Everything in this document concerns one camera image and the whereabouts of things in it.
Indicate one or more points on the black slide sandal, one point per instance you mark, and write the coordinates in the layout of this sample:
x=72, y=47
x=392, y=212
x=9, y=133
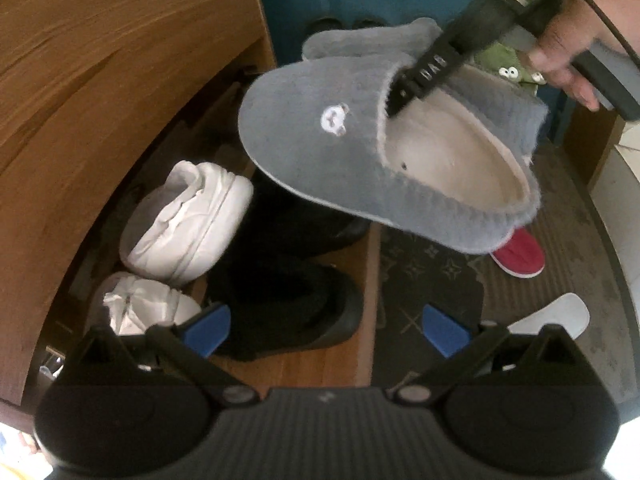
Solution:
x=322, y=25
x=365, y=24

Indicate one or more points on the green frog slipper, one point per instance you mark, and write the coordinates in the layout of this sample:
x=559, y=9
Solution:
x=505, y=60

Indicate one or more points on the pink padded slipper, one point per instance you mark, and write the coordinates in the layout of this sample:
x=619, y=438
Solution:
x=145, y=305
x=200, y=220

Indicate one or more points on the wooden shoe cabinet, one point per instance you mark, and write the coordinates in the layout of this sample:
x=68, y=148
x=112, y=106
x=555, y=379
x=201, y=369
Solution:
x=100, y=85

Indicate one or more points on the black furry figure-print slipper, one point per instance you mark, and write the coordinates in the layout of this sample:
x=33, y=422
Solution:
x=290, y=310
x=300, y=220

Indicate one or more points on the person's right hand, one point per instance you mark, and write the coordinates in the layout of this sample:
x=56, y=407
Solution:
x=575, y=20

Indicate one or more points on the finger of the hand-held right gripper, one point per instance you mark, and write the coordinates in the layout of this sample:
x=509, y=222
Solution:
x=425, y=77

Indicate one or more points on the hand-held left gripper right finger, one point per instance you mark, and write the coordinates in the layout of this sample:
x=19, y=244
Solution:
x=442, y=330

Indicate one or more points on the red cloth slipper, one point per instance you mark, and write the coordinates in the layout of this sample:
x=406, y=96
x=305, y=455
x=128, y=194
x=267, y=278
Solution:
x=520, y=255
x=555, y=315

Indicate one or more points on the grey knit slipper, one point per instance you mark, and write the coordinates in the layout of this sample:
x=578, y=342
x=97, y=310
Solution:
x=350, y=40
x=325, y=175

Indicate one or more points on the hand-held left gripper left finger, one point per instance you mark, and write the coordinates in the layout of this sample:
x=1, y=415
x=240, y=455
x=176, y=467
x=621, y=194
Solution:
x=210, y=327

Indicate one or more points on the wooden door frame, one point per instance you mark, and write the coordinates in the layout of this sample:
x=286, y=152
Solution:
x=585, y=135

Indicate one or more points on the brown patterned doormat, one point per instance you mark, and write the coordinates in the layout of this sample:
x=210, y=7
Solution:
x=550, y=220

